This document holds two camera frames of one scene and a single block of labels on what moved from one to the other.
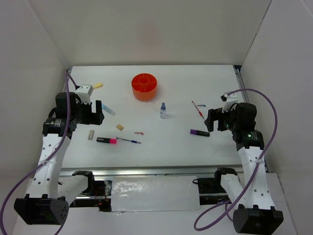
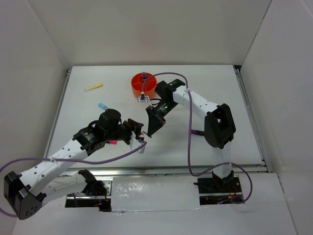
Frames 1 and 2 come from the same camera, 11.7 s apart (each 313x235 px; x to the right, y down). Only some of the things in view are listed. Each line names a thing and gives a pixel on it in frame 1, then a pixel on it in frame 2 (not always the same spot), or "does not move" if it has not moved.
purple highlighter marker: [199, 132] does not move
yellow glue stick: [98, 85] does not move
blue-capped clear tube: [103, 107] does not move
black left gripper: [93, 118] to [134, 126]
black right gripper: [213, 114] to [155, 122]
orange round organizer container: [144, 86] does not move
